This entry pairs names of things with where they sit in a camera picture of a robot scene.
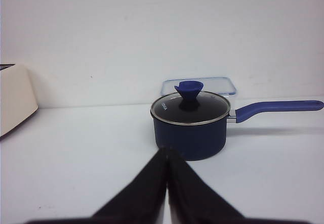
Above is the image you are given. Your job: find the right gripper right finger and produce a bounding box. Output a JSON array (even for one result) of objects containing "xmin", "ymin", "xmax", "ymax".
[{"xmin": 167, "ymin": 150, "xmax": 304, "ymax": 223}]

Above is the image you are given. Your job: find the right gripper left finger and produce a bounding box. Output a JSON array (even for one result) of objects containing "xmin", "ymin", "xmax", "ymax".
[{"xmin": 28, "ymin": 149, "xmax": 168, "ymax": 223}]

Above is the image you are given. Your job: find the dark blue saucepan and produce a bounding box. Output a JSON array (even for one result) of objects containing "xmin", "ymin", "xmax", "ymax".
[{"xmin": 153, "ymin": 100, "xmax": 323, "ymax": 161}]

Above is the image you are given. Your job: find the glass pot lid blue knob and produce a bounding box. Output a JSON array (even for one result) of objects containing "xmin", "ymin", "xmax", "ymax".
[{"xmin": 150, "ymin": 80, "xmax": 231, "ymax": 126}]

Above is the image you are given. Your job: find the clear plastic food container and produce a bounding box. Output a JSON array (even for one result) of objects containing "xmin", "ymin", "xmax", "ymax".
[{"xmin": 160, "ymin": 77, "xmax": 237, "ymax": 107}]

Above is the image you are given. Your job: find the cream two-slot toaster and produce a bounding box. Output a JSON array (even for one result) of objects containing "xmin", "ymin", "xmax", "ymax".
[{"xmin": 1, "ymin": 64, "xmax": 38, "ymax": 138}]

